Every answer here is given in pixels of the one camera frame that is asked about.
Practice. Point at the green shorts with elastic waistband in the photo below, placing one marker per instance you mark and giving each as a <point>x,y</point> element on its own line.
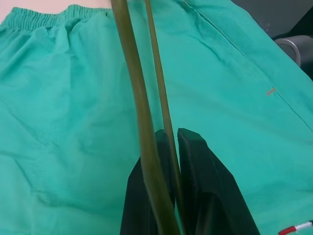
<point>73,122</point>

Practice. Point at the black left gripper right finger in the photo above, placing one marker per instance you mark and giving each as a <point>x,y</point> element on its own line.
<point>207,186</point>

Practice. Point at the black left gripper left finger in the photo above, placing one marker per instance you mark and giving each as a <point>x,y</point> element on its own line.
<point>137,200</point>

